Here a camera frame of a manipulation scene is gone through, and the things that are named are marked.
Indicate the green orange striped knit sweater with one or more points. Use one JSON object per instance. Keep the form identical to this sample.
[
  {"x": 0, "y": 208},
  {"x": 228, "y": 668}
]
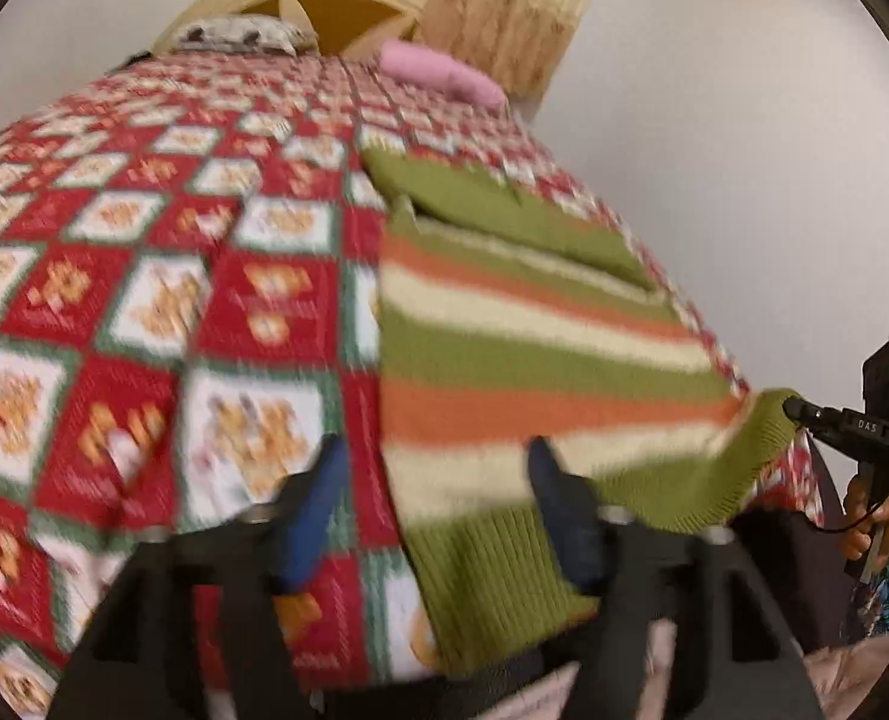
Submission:
[{"x": 527, "y": 360}]

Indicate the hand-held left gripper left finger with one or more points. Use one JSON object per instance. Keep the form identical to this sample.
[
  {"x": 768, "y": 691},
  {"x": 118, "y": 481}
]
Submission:
[{"x": 317, "y": 510}]

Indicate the white patterned pillow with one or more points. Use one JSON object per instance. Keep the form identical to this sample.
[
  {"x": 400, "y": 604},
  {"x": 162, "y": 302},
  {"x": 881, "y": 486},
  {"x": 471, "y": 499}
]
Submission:
[{"x": 234, "y": 34}]

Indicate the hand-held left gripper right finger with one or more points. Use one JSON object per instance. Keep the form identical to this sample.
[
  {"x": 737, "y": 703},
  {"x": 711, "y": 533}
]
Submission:
[{"x": 564, "y": 517}]

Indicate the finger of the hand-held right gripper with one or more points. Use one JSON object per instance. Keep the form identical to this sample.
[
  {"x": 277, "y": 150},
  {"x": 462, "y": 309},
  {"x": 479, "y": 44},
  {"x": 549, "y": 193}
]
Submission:
[{"x": 801, "y": 410}]

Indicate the red printed bed blanket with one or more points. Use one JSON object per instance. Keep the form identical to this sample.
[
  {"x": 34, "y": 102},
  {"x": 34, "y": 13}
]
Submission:
[{"x": 151, "y": 300}]

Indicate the cream yellow bed headboard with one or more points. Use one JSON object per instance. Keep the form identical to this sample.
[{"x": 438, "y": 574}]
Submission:
[{"x": 339, "y": 11}]

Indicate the beige patterned curtain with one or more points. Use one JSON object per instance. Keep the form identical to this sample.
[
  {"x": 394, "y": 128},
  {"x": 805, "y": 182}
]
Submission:
[{"x": 504, "y": 7}]

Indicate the dark cloth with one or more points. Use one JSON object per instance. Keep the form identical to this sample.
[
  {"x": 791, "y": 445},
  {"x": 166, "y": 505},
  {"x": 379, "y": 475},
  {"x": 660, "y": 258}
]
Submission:
[{"x": 789, "y": 570}]

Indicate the pink pillow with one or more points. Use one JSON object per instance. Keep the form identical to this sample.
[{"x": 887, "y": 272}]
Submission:
[{"x": 444, "y": 71}]

